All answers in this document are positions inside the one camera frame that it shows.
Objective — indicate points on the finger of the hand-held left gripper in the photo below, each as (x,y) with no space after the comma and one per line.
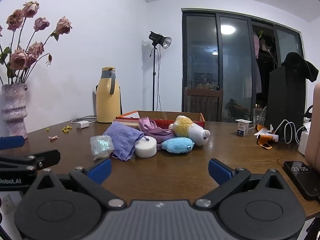
(47,157)
(11,142)

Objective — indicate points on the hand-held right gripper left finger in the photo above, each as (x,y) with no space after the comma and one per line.
(101,170)

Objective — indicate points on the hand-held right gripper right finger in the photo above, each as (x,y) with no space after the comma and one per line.
(218,171)

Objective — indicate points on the clear plastic bag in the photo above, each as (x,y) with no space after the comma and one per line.
(101,146)

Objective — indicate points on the purple towel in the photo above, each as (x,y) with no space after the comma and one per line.
(122,137)

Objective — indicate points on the white yellow sheep plush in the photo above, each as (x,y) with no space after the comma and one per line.
(192,131)

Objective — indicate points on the blue plush toy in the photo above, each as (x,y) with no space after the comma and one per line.
(176,145)

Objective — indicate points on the round white sponge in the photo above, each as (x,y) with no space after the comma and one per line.
(145,147)

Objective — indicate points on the purple satin scrunchie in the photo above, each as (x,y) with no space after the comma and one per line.
(147,126)
(162,133)

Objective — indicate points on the red cardboard box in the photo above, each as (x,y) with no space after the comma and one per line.
(170,115)

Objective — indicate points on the fallen pink petal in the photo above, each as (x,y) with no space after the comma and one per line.
(53,138)

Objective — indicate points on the pink ceramic vase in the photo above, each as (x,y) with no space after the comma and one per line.
(13,110)

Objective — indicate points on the scattered yellow flower bits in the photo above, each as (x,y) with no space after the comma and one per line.
(66,129)

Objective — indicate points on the white charger adapter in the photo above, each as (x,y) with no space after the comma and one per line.
(82,124)

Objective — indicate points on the small white blue carton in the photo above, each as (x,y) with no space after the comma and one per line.
(243,128)

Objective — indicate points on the orange wrapper piece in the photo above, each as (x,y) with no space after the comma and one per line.
(265,145)

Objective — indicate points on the clear glass cup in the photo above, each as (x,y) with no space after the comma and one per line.
(258,118)

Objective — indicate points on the brown wooden chair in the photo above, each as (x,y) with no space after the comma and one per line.
(203,102)

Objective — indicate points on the yellow thermos jug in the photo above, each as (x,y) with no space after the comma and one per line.
(107,100)

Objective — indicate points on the black smartphone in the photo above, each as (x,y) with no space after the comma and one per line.
(302,180)

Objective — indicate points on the white box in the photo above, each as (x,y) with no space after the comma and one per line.
(303,140)

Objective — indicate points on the black bag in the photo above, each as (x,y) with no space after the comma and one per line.
(285,92)

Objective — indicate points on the black light stand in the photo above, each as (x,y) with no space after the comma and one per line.
(153,80)

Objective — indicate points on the sliding glass door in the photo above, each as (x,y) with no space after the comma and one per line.
(235,67)

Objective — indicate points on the black cloth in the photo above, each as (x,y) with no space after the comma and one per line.
(300,62)

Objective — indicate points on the black studio light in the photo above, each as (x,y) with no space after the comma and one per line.
(160,40)

